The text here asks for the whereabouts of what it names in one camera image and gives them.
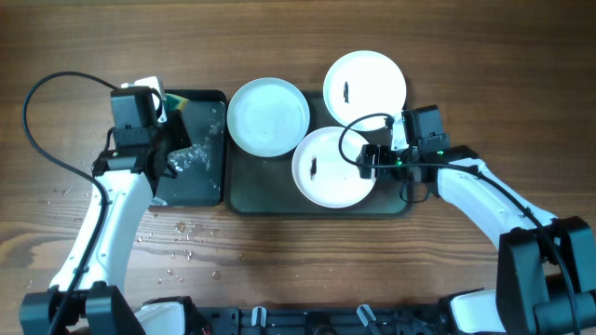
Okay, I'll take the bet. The green yellow sponge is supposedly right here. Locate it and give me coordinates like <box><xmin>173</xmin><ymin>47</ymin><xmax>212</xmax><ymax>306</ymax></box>
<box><xmin>165</xmin><ymin>93</ymin><xmax>189</xmax><ymax>112</ymax></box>

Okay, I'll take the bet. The white plate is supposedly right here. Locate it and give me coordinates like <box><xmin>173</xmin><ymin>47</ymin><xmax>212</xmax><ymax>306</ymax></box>
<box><xmin>291</xmin><ymin>127</ymin><xmax>376</xmax><ymax>208</ymax></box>
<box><xmin>322</xmin><ymin>50</ymin><xmax>407</xmax><ymax>132</ymax></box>

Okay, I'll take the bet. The light blue plate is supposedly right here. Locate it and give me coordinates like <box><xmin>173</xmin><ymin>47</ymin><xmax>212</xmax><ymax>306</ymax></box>
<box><xmin>226</xmin><ymin>77</ymin><xmax>310</xmax><ymax>158</ymax></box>

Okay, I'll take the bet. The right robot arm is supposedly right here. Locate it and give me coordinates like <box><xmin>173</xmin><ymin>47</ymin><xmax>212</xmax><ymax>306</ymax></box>
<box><xmin>356</xmin><ymin>144</ymin><xmax>595</xmax><ymax>334</ymax></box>

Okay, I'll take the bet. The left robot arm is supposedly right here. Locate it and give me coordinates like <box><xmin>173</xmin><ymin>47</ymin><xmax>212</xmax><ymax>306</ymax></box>
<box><xmin>20</xmin><ymin>110</ymin><xmax>193</xmax><ymax>334</ymax></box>

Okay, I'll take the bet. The black rectangular sponge tray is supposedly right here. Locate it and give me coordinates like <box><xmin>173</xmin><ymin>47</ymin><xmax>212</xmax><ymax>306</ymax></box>
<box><xmin>151</xmin><ymin>89</ymin><xmax>226</xmax><ymax>208</ymax></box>

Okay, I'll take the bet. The dark brown serving tray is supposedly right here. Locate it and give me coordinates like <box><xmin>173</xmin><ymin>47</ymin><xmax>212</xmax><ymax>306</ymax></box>
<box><xmin>224</xmin><ymin>91</ymin><xmax>413</xmax><ymax>220</ymax></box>

